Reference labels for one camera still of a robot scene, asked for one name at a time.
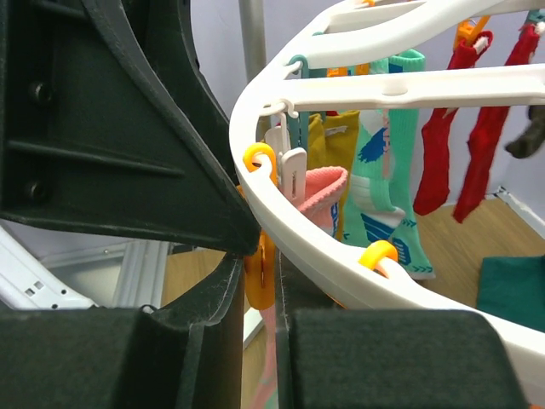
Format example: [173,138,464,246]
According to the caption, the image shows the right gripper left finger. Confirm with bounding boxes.
[1,255,244,408]

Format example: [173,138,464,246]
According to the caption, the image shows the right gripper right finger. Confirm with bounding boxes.
[275,255,528,408]

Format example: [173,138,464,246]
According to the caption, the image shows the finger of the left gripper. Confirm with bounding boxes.
[1,1,260,255]

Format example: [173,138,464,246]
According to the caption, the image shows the pink patterned sock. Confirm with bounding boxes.
[249,166,348,409]

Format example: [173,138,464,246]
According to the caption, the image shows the white round clip hanger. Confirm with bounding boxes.
[228,0,545,372]

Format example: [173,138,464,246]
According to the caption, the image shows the teal clothespin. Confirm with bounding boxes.
[280,49,328,150]

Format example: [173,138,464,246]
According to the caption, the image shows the orange clothespin right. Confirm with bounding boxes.
[359,240,399,278]

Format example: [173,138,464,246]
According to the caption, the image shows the orange clothespin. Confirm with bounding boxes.
[359,240,399,278]
[243,142,278,310]

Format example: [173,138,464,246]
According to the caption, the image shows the teal white blue sock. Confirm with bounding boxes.
[340,49,437,281]

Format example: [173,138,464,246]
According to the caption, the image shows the white drying rack pole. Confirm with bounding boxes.
[237,0,273,137]

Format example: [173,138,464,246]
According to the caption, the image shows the white clothespin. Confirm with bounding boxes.
[261,99,307,207]

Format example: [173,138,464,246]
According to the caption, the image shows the green trousers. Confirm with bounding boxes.
[476,256,544,331]

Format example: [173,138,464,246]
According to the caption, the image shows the red hanging garment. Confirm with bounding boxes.
[412,23,545,225]

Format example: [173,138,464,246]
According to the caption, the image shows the dark brown hanging sock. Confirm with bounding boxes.
[504,105,544,159]

